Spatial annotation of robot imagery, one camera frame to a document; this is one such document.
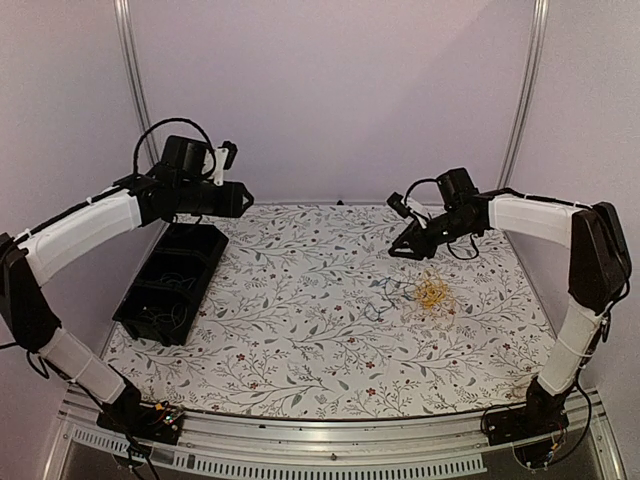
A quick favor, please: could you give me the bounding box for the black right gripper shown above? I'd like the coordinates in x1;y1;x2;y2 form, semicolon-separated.
389;210;477;261

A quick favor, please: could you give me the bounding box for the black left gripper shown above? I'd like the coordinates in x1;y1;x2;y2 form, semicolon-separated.
178;180;254;218

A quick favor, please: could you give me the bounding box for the yellow cable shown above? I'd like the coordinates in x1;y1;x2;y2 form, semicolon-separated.
399;267;459;331

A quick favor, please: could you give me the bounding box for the thin black cable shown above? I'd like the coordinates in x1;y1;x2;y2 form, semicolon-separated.
137;302;191;334

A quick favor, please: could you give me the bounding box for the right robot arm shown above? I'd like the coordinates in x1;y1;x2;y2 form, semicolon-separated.
386;167;632;436

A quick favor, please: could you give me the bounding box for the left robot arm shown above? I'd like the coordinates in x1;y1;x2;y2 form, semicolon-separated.
1;117;253;434

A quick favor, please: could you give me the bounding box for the floral patterned table mat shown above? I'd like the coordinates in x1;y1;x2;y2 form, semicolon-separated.
105;205;555;419

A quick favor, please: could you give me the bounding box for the black three-compartment bin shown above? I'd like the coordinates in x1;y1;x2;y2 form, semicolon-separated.
113;223;229;347

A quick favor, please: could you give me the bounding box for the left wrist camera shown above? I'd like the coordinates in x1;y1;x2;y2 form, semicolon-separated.
202;140;238;186

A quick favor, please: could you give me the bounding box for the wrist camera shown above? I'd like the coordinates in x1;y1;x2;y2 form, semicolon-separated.
202;140;238;186
386;192;428;221

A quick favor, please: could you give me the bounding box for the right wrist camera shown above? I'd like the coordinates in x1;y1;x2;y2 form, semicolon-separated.
386;192;428;221

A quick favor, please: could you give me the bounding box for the aluminium front rail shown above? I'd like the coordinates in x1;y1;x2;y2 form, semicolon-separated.
43;389;631;479

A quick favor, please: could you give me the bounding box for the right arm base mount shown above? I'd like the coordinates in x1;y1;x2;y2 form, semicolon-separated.
480;405;569;470

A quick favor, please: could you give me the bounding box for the left aluminium corner post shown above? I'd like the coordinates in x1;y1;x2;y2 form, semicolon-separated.
112;0;159;166

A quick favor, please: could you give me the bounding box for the aluminium corner post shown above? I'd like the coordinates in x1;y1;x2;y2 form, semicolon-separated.
497;0;549;188
112;0;159;166

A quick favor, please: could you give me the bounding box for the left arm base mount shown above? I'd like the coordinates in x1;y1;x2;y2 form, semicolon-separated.
97;391;185;445

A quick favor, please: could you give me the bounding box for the right aluminium corner post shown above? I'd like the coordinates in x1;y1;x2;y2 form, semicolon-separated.
497;0;549;188

